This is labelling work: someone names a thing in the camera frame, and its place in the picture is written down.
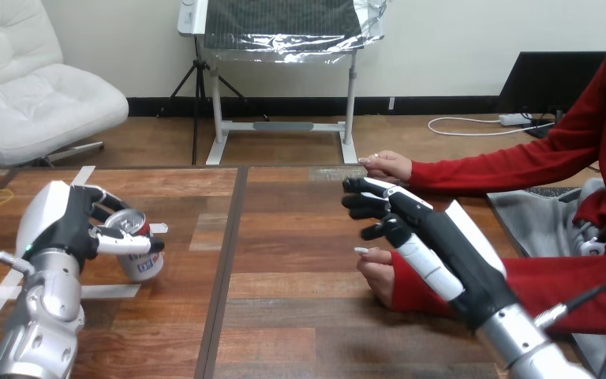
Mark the person's hand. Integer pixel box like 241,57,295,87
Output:
357,150,413,184
353,246,396,310

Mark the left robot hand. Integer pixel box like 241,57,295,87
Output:
14,180,166,262

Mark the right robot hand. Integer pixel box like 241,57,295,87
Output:
341,176,519,332

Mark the red and white drink can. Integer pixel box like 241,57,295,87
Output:
103,208,166,283

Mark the person's forearm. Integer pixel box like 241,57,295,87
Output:
406,138,603,197
390,250,606,336

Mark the white desk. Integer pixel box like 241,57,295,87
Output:
177,0,360,167

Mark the white power strip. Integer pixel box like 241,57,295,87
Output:
498,112,534,127

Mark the white cushioned chair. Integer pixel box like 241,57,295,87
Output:
0,0,130,168

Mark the foil sheet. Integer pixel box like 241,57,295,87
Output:
203,0,389,66

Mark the dark screen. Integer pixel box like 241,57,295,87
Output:
496,51,606,114

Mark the black tripod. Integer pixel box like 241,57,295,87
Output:
169,35,271,167

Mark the tangle of cables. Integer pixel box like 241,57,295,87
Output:
427,107,570,140

